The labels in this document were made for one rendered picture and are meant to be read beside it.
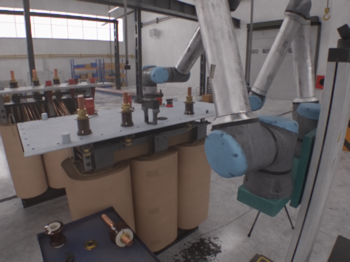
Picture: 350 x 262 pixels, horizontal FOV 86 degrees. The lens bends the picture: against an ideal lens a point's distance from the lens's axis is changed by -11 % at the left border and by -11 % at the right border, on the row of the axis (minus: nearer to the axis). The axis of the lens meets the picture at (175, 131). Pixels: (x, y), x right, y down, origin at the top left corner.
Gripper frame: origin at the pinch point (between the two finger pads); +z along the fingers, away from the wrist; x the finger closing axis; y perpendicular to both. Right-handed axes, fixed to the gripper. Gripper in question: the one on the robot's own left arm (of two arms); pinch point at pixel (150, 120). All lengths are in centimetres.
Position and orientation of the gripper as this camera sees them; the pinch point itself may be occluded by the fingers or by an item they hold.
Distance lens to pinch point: 134.9
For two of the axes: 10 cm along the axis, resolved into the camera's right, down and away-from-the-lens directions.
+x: 6.6, 2.1, -7.2
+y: -7.5, 1.8, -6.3
